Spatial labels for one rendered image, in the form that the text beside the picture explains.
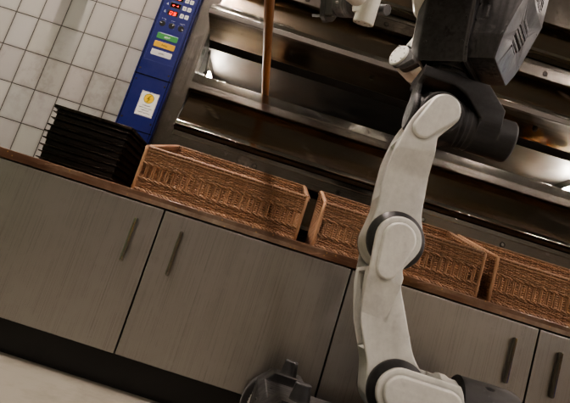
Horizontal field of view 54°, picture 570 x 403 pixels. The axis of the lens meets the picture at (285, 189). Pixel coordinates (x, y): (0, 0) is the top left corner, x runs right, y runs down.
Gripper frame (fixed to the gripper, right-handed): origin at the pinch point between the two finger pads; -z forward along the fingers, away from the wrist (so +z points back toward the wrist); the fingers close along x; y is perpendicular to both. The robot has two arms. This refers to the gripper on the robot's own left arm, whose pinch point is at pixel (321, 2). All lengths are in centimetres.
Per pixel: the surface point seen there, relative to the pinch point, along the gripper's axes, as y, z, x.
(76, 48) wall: -53, -94, 23
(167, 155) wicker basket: -52, -8, 50
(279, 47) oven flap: 14.6, -42.4, 17.7
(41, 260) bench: -91, -12, 79
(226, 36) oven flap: -1, -61, 15
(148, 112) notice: -35, -63, 46
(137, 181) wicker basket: -61, -10, 58
